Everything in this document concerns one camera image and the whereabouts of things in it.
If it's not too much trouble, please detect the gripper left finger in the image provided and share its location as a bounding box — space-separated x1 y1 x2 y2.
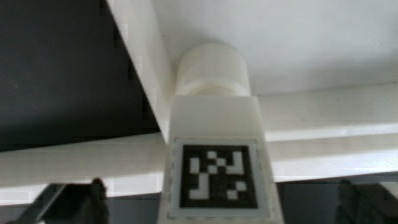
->
14 178 110 224

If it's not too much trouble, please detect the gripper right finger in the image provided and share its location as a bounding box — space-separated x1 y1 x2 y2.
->
334 180 398 224

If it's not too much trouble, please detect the white table leg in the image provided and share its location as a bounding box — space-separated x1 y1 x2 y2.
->
156 84 286 224

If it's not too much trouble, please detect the white U-shaped fence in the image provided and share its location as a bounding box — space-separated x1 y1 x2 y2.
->
0 83 398 205

